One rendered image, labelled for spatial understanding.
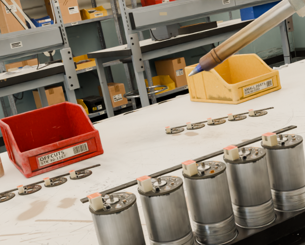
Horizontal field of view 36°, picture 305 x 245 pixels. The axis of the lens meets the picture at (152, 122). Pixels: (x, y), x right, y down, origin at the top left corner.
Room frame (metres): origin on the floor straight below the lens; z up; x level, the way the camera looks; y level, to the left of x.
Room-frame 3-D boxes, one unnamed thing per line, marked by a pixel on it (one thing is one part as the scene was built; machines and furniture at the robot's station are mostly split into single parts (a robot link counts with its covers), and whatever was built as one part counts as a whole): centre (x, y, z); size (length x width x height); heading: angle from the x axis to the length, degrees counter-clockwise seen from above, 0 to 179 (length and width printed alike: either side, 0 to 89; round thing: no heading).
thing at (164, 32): (3.17, -0.20, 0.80); 0.15 x 0.12 x 0.10; 47
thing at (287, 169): (0.27, -0.07, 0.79); 0.02 x 0.02 x 0.05
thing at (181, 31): (3.32, -0.44, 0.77); 0.24 x 0.16 x 0.04; 116
